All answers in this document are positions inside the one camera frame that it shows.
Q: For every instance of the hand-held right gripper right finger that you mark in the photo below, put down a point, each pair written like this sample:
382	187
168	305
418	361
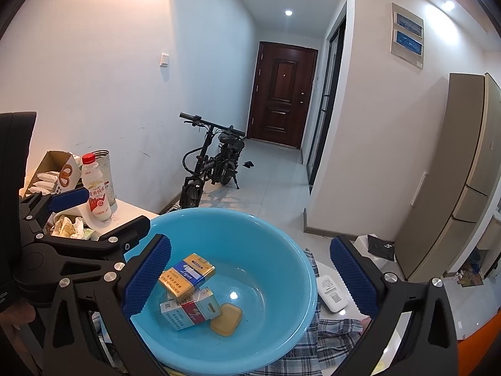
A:
354	282

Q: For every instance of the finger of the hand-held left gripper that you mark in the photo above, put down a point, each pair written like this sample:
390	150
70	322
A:
68	199
125	235

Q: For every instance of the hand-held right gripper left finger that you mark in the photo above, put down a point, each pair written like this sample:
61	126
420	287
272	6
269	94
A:
145	282

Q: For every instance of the yellow blue cigarette pack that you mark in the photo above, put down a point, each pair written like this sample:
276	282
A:
188	276

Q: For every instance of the silver red cigarette pack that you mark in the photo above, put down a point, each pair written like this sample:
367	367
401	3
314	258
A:
191	313

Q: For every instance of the blue plastic basin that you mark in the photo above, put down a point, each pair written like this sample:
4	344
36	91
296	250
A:
266	282

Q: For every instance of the orange soap bar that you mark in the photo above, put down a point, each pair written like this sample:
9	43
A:
226	319

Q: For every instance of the person's left hand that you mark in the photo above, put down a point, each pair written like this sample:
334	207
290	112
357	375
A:
17	317

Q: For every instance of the white flat device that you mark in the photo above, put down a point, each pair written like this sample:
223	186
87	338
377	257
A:
330	293

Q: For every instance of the crumpled white wrappers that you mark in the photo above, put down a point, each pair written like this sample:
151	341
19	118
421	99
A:
68	227

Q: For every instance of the open cardboard box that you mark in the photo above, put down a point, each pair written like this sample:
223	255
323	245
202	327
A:
66	172

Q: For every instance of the red cap milk bottle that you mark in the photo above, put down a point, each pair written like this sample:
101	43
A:
98	192

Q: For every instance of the black pouch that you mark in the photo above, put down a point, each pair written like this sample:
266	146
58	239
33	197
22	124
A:
381	247

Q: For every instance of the blue plaid cloth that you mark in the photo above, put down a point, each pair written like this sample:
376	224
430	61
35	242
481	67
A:
336	333

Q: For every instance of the black electric bicycle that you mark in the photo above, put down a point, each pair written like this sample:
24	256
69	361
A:
215	168

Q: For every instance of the orange quilted chair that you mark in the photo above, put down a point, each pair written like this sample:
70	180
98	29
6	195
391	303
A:
481	344

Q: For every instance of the beige refrigerator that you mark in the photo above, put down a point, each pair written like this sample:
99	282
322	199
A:
450	172

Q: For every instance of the black framed sliding door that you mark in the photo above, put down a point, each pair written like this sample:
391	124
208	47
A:
327	105

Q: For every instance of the brown wooden door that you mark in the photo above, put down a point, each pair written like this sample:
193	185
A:
282	94

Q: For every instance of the white light switch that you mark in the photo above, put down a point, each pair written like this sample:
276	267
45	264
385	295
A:
164	59

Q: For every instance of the grey wall panel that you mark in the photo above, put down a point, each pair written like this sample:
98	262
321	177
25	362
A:
407	35

